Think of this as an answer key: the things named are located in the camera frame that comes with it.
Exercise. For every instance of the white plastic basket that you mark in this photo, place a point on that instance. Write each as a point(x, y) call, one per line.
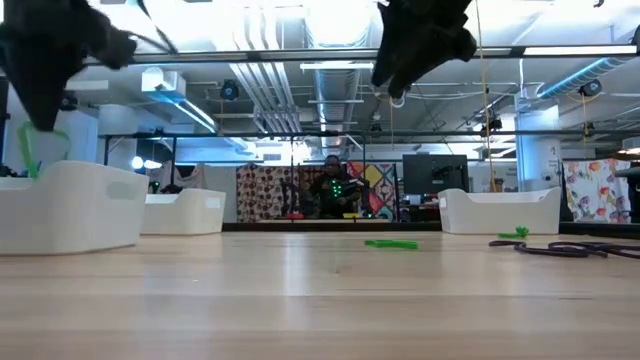
point(185, 215)
point(75, 215)
point(500, 217)

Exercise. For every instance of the small red object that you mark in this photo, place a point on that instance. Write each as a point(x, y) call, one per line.
point(294, 216)

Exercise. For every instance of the small yellow object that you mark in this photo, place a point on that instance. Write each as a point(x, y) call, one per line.
point(351, 215)

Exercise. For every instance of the green rubber band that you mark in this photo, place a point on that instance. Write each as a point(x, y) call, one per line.
point(27, 150)
point(392, 244)
point(520, 231)

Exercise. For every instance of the white strip light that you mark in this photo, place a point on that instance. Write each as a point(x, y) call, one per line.
point(335, 66)

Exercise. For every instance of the person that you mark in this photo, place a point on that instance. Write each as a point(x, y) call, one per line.
point(330, 187)

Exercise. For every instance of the white round column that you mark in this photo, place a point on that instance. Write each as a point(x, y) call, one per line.
point(537, 160)

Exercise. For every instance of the white ceiling unit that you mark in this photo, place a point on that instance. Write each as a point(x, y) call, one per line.
point(160, 80)

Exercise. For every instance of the black ceiling camera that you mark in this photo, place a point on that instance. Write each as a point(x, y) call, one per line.
point(229, 90)
point(591, 88)
point(70, 104)

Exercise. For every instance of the dark mandala hanging cloth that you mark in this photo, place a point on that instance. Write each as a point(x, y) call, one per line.
point(304, 172)

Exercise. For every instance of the silver ventilation duct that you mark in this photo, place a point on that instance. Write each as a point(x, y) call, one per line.
point(335, 110)

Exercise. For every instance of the black background robot arm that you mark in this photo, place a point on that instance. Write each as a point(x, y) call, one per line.
point(290, 197)
point(357, 187)

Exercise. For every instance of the colourful patchwork quilt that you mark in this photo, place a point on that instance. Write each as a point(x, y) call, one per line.
point(375, 175)

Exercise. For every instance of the brown patterned hanging cloth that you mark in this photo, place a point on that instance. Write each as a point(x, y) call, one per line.
point(260, 190)

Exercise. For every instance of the black computer monitor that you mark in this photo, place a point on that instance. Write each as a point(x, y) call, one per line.
point(435, 175)

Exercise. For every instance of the blue-lit screen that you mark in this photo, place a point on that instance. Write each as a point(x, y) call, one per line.
point(31, 170)

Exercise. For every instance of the white floral hanging cloth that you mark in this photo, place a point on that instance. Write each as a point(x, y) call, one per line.
point(595, 195)

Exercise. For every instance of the black aluminium rig frame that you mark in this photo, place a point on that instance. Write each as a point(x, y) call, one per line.
point(280, 226)

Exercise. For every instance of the black rubber band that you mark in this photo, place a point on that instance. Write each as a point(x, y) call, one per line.
point(625, 252)
point(550, 252)

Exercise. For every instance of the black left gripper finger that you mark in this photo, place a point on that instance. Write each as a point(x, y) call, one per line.
point(25, 70)
point(112, 47)

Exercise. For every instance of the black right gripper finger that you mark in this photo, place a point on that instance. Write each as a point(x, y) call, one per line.
point(395, 50)
point(440, 52)

